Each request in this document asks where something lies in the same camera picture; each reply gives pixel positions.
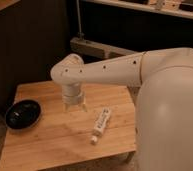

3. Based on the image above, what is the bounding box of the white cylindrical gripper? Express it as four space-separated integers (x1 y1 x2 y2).
62 83 87 112

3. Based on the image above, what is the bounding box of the white plastic bottle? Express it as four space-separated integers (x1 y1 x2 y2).
91 108 111 145

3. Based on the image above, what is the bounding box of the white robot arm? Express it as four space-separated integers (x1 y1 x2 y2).
50 47 193 171

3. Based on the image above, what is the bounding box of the black ceramic bowl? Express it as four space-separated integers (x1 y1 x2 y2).
5 99 41 130

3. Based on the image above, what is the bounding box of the grey baseboard heater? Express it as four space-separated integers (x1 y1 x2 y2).
70 37 134 59

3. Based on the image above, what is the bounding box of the vertical metal pipe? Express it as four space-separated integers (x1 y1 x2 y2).
76 0 84 40

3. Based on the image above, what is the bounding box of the wooden shelf with items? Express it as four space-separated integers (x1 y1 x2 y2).
84 0 193 19

